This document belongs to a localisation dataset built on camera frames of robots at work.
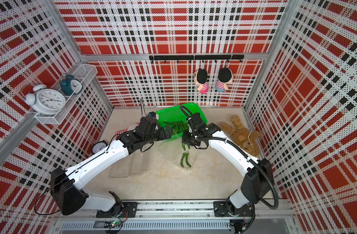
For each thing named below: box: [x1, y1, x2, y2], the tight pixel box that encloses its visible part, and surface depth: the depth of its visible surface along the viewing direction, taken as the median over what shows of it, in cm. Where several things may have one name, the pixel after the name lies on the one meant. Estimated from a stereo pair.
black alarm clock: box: [91, 139, 108, 155], surface depth 98 cm
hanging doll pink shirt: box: [193, 68, 210, 94], surface depth 96 cm
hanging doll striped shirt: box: [215, 67, 234, 93], surface depth 97 cm
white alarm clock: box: [24, 84, 66, 116], surface depth 63 cm
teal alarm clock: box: [59, 74, 83, 96], surface depth 73 cm
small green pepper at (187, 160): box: [185, 152, 192, 168], surface depth 92 cm
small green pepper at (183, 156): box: [180, 152, 187, 168], surface depth 93 cm
